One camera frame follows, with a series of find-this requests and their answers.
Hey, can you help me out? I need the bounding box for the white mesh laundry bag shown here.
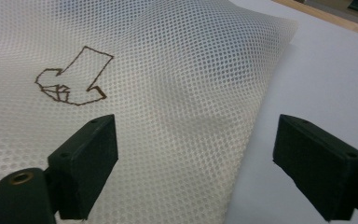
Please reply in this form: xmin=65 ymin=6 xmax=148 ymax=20
xmin=0 ymin=0 xmax=300 ymax=224

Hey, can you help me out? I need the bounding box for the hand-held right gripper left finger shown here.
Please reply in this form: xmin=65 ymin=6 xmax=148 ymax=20
xmin=47 ymin=113 xmax=119 ymax=221

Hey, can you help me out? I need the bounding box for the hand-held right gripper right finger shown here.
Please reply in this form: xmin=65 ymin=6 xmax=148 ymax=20
xmin=272 ymin=113 xmax=358 ymax=222

